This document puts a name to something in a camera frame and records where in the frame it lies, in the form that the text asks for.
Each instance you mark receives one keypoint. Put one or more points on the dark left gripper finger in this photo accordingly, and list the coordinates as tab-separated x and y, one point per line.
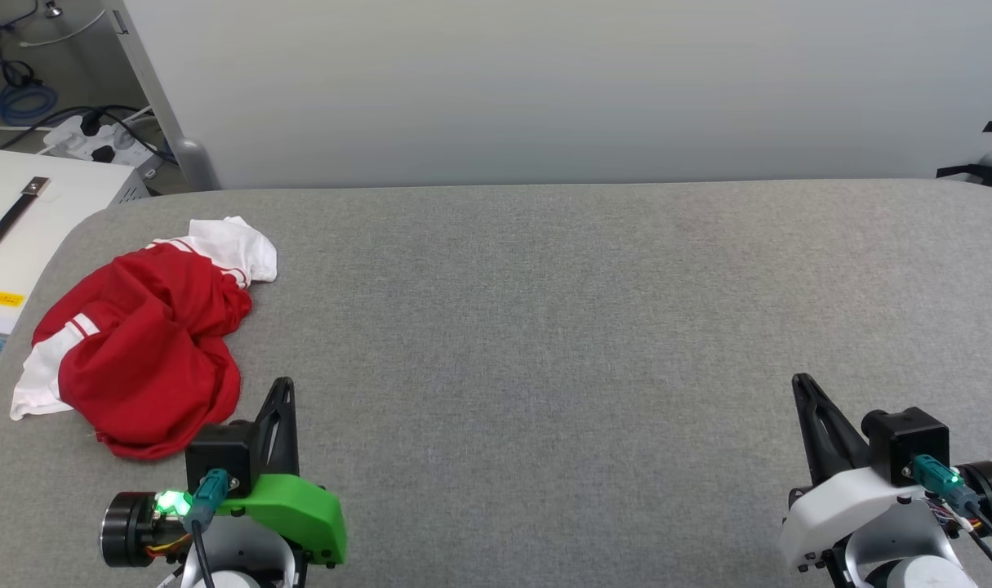
288	457

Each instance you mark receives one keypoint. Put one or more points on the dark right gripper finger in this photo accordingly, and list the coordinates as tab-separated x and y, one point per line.
830	449

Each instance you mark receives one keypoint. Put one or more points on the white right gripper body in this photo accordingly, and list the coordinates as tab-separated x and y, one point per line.
838	506

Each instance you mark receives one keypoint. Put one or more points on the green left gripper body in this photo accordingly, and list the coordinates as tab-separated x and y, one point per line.
300	510

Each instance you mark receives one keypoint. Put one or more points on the red and white t-shirt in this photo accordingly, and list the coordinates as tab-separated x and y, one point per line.
153	343

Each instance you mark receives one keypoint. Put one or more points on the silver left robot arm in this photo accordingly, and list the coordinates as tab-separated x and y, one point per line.
242	555

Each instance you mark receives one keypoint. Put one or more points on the white equipment box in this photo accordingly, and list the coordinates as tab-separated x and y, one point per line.
63	204

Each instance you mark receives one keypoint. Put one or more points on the white power strip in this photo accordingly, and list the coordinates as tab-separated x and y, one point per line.
118	145

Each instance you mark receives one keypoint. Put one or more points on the white partition panel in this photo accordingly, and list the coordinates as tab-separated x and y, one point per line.
544	82

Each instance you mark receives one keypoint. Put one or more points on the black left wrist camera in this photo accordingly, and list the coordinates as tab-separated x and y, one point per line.
218	449

